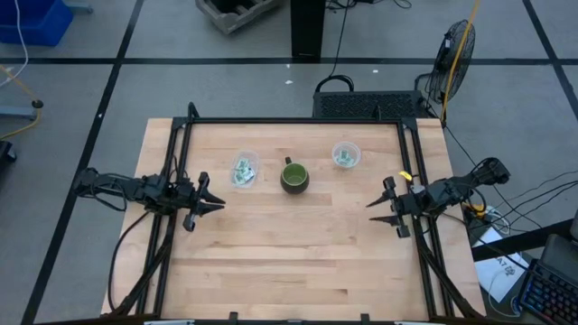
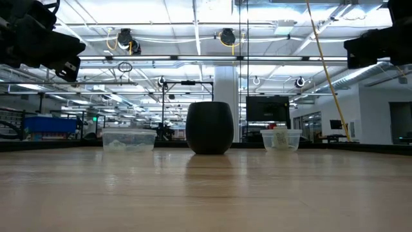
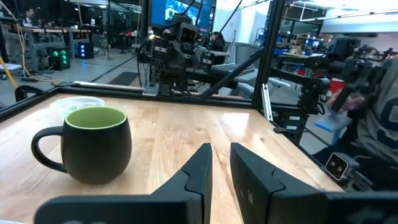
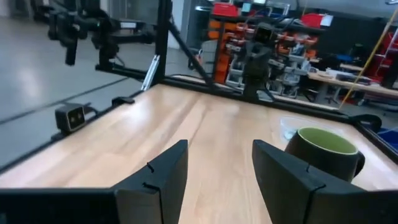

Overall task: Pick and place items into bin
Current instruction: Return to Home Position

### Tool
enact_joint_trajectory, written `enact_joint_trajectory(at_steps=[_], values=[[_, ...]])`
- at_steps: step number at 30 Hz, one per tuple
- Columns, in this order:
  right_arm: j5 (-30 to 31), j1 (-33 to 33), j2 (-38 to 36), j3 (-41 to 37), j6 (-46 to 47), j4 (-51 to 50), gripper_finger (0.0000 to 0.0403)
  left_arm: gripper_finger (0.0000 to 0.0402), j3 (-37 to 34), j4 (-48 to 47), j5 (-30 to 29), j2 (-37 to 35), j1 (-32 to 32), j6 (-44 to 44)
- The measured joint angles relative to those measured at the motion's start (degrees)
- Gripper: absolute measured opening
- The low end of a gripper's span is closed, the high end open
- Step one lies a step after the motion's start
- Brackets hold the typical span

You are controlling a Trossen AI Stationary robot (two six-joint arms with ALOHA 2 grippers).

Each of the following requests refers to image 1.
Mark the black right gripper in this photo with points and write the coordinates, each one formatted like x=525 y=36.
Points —
x=408 y=203

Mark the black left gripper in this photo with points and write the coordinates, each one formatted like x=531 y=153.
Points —
x=189 y=201

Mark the green printed packet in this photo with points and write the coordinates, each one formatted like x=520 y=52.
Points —
x=238 y=179
x=248 y=173
x=349 y=159
x=242 y=163
x=343 y=155

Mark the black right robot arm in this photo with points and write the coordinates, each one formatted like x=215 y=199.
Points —
x=465 y=185

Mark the blue plastic bin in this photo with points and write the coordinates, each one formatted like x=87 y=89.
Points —
x=38 y=20

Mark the yellow tag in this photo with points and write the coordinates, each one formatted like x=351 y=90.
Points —
x=405 y=175

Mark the clear rectangular plastic container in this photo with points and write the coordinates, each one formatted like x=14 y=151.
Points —
x=245 y=168

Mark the clear round plastic container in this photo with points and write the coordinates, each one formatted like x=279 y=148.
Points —
x=346 y=155

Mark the dark green ceramic mug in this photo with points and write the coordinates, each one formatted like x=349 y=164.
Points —
x=294 y=178

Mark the black perforated computer case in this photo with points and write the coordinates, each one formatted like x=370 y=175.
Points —
x=368 y=104

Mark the white printed paper sheet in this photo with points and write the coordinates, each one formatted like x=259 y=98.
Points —
x=501 y=271

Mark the black metal bar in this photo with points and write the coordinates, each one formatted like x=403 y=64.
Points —
x=519 y=241

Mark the black floor fan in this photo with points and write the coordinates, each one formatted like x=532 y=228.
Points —
x=454 y=63

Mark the backlit computer keyboard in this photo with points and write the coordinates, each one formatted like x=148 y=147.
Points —
x=548 y=293

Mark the grey crate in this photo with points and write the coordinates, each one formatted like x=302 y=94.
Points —
x=235 y=15

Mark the black upright tower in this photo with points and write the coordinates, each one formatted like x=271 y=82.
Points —
x=308 y=31

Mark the grey leg with black caster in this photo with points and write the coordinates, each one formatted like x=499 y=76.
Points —
x=27 y=112

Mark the black metal table frame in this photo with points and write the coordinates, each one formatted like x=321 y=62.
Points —
x=293 y=120

